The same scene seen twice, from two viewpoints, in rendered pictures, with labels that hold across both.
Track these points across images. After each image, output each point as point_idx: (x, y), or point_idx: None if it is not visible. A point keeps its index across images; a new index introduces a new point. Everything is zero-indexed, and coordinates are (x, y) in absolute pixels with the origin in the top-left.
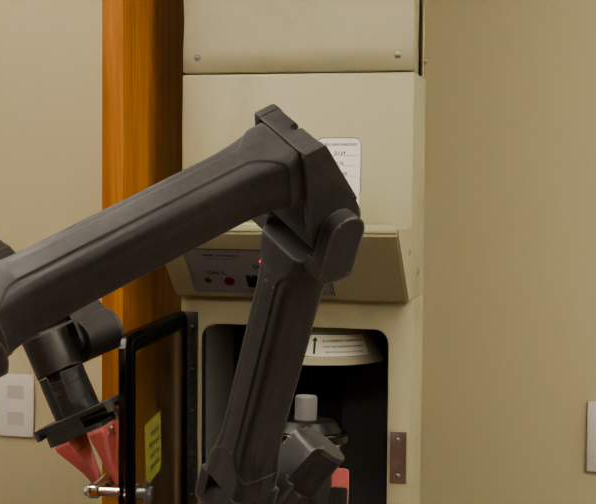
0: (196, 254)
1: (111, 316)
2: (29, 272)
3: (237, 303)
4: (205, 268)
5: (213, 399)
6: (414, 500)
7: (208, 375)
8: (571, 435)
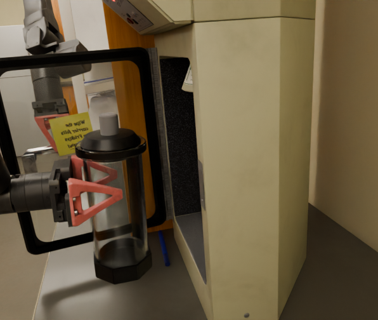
0: (106, 1)
1: (71, 50)
2: None
3: (160, 39)
4: (118, 12)
5: (181, 110)
6: (243, 226)
7: (168, 93)
8: None
